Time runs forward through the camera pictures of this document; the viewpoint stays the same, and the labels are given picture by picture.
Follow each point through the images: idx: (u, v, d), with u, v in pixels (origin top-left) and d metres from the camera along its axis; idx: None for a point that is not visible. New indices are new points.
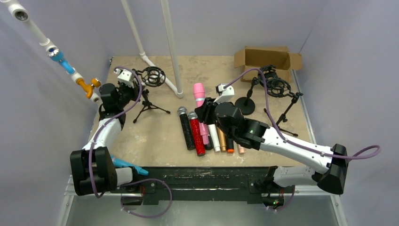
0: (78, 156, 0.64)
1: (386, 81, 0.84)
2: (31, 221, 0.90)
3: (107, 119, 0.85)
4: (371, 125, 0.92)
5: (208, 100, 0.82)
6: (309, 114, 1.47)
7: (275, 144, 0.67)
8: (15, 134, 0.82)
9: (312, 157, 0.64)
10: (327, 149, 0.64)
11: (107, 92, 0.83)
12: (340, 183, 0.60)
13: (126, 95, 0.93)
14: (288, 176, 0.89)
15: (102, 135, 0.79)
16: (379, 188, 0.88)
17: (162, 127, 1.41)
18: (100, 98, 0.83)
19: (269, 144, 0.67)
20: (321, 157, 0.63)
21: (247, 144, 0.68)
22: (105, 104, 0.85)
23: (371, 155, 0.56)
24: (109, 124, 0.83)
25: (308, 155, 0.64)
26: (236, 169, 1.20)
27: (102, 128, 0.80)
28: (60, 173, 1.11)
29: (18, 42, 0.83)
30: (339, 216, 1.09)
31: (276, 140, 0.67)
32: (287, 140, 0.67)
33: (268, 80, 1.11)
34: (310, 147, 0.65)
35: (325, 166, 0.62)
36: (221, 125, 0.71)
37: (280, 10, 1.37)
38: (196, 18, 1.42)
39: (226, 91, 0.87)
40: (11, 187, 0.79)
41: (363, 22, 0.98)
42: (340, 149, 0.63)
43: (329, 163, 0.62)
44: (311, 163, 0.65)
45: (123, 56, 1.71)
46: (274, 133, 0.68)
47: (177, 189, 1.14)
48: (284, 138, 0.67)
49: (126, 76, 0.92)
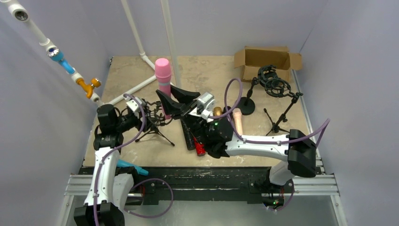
0: (83, 214, 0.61)
1: (386, 80, 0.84)
2: (31, 221, 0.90)
3: (105, 150, 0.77)
4: (371, 125, 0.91)
5: (184, 111, 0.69)
6: (309, 114, 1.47)
7: (238, 147, 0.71)
8: (16, 133, 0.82)
9: (270, 149, 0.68)
10: (283, 137, 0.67)
11: (104, 112, 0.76)
12: (300, 166, 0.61)
13: (129, 123, 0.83)
14: (277, 173, 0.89)
15: (104, 177, 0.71)
16: (379, 188, 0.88)
17: (163, 128, 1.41)
18: (97, 118, 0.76)
19: (232, 149, 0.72)
20: (279, 146, 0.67)
21: (215, 154, 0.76)
22: (101, 125, 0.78)
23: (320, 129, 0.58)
24: (107, 159, 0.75)
25: (267, 148, 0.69)
26: (236, 169, 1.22)
27: (100, 166, 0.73)
28: (60, 173, 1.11)
29: (18, 42, 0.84)
30: (339, 216, 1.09)
31: (237, 143, 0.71)
32: (245, 141, 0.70)
33: (268, 80, 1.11)
34: (267, 141, 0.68)
35: (284, 154, 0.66)
36: (200, 131, 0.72)
37: (281, 10, 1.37)
38: (196, 17, 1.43)
39: (209, 108, 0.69)
40: (11, 186, 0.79)
41: (363, 22, 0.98)
42: (294, 134, 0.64)
43: (286, 150, 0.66)
44: (273, 156, 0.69)
45: (123, 56, 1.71)
46: (233, 137, 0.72)
47: (177, 189, 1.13)
48: (243, 140, 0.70)
49: (134, 106, 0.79)
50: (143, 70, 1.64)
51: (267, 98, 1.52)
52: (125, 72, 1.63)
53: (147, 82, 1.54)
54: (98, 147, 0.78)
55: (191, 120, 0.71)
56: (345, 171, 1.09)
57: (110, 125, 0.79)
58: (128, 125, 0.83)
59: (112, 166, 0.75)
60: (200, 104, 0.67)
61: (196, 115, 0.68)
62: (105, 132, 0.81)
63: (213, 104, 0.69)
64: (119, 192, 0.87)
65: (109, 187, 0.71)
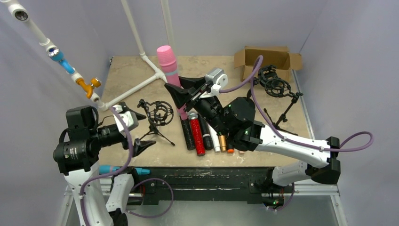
0: None
1: (386, 80, 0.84)
2: (30, 221, 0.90)
3: (78, 177, 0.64)
4: (371, 125, 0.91)
5: (193, 94, 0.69)
6: (309, 114, 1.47)
7: (274, 144, 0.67)
8: (16, 133, 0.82)
9: (312, 154, 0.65)
10: (325, 143, 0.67)
11: (77, 110, 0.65)
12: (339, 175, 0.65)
13: (112, 136, 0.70)
14: (286, 175, 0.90)
15: (92, 209, 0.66)
16: (379, 189, 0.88)
17: (162, 128, 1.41)
18: (66, 117, 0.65)
19: (268, 145, 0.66)
20: (321, 152, 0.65)
21: (243, 147, 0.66)
22: (71, 129, 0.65)
23: (366, 145, 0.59)
24: (88, 187, 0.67)
25: (308, 152, 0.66)
26: (236, 169, 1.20)
27: (84, 200, 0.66)
28: (60, 173, 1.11)
29: (18, 42, 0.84)
30: (339, 216, 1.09)
31: (275, 140, 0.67)
32: (285, 139, 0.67)
33: (268, 79, 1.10)
34: (309, 144, 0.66)
35: (325, 162, 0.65)
36: (217, 119, 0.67)
37: (280, 10, 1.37)
38: (196, 17, 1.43)
39: (219, 83, 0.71)
40: (11, 186, 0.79)
41: (363, 22, 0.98)
42: (335, 142, 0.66)
43: (329, 158, 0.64)
44: (311, 160, 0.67)
45: (123, 56, 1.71)
46: (270, 132, 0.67)
47: (177, 189, 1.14)
48: (282, 137, 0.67)
49: (122, 126, 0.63)
50: (143, 70, 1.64)
51: (267, 98, 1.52)
52: (125, 72, 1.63)
53: (147, 82, 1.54)
54: (67, 172, 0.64)
55: (203, 107, 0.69)
56: (345, 172, 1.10)
57: (81, 130, 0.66)
58: (108, 138, 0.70)
59: (96, 193, 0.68)
60: (210, 80, 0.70)
61: (208, 95, 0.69)
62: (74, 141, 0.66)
63: (222, 80, 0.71)
64: (119, 194, 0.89)
65: (102, 216, 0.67)
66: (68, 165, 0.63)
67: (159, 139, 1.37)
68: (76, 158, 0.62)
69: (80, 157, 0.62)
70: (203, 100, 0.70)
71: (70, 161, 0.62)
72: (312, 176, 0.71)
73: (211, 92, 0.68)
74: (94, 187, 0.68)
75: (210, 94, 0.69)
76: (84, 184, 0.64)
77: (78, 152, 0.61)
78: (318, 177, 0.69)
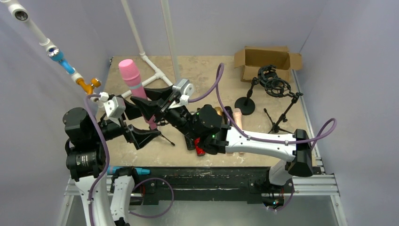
0: None
1: (386, 80, 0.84)
2: (30, 221, 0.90)
3: (88, 181, 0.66)
4: (371, 125, 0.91)
5: (162, 106, 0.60)
6: (309, 114, 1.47)
7: (240, 144, 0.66)
8: (16, 133, 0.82)
9: (277, 149, 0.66)
10: (290, 136, 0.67)
11: (76, 123, 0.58)
12: (307, 167, 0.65)
13: (110, 131, 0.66)
14: (276, 173, 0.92)
15: (99, 216, 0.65)
16: (379, 189, 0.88)
17: (163, 128, 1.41)
18: (65, 132, 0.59)
19: (234, 146, 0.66)
20: (286, 146, 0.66)
21: (212, 149, 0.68)
22: (74, 139, 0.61)
23: (326, 134, 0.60)
24: (96, 192, 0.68)
25: (274, 147, 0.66)
26: (236, 169, 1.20)
27: (92, 205, 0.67)
28: (60, 173, 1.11)
29: (18, 42, 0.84)
30: (339, 216, 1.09)
31: (240, 140, 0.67)
32: (250, 138, 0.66)
33: (268, 80, 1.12)
34: (274, 139, 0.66)
35: (291, 155, 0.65)
36: (187, 126, 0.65)
37: (280, 10, 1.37)
38: (196, 17, 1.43)
39: (187, 93, 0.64)
40: (11, 186, 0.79)
41: (363, 22, 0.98)
42: (301, 134, 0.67)
43: (294, 151, 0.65)
44: (279, 154, 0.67)
45: (122, 56, 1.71)
46: (236, 133, 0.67)
47: (177, 189, 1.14)
48: (247, 136, 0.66)
49: (108, 110, 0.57)
50: (143, 70, 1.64)
51: (267, 98, 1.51)
52: None
53: (147, 82, 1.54)
54: (77, 178, 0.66)
55: (173, 116, 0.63)
56: (345, 171, 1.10)
57: (85, 139, 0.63)
58: (109, 134, 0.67)
59: (104, 199, 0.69)
60: (177, 91, 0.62)
61: (177, 105, 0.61)
62: (81, 148, 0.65)
63: (189, 90, 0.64)
64: (121, 201, 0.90)
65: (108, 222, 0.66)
66: (80, 172, 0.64)
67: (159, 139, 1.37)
68: (87, 165, 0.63)
69: (91, 165, 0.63)
70: (173, 109, 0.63)
71: (83, 168, 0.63)
72: (287, 170, 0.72)
73: (179, 103, 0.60)
74: (103, 193, 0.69)
75: (179, 105, 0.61)
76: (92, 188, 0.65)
77: (89, 160, 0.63)
78: (292, 169, 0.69)
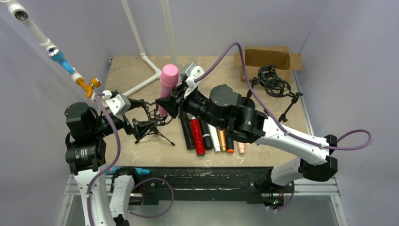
0: None
1: (386, 80, 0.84)
2: (29, 221, 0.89)
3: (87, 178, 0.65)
4: (371, 125, 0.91)
5: (178, 97, 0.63)
6: (308, 114, 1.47)
7: (276, 138, 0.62)
8: (16, 133, 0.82)
9: (312, 151, 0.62)
10: (324, 141, 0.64)
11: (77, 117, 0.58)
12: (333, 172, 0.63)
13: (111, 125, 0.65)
14: (283, 173, 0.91)
15: (98, 211, 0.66)
16: (379, 189, 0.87)
17: (163, 129, 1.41)
18: (67, 125, 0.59)
19: (269, 138, 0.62)
20: (320, 149, 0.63)
21: (244, 139, 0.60)
22: (74, 132, 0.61)
23: (366, 144, 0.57)
24: (94, 186, 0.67)
25: (309, 148, 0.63)
26: (236, 169, 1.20)
27: (90, 199, 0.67)
28: (59, 173, 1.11)
29: (18, 42, 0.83)
30: (339, 216, 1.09)
31: (277, 133, 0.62)
32: (288, 133, 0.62)
33: (268, 79, 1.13)
34: (309, 140, 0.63)
35: (324, 159, 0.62)
36: (210, 114, 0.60)
37: (280, 9, 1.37)
38: (196, 17, 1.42)
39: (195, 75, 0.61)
40: (11, 185, 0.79)
41: (363, 22, 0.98)
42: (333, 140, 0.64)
43: (328, 156, 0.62)
44: (310, 157, 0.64)
45: (122, 56, 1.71)
46: (273, 125, 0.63)
47: (177, 189, 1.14)
48: (284, 131, 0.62)
49: (115, 109, 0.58)
50: (143, 70, 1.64)
51: (267, 98, 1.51)
52: (125, 72, 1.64)
53: (147, 83, 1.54)
54: (76, 172, 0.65)
55: (192, 107, 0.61)
56: (345, 172, 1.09)
57: (86, 133, 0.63)
58: (109, 128, 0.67)
59: (102, 194, 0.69)
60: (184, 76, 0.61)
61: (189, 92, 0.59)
62: (81, 141, 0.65)
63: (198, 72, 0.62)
64: (121, 198, 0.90)
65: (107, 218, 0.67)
66: (79, 165, 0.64)
67: (159, 139, 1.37)
68: (86, 159, 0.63)
69: (90, 158, 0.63)
70: (189, 99, 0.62)
71: (82, 162, 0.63)
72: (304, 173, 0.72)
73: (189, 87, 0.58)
74: (101, 187, 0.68)
75: (190, 90, 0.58)
76: (91, 183, 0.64)
77: (88, 154, 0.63)
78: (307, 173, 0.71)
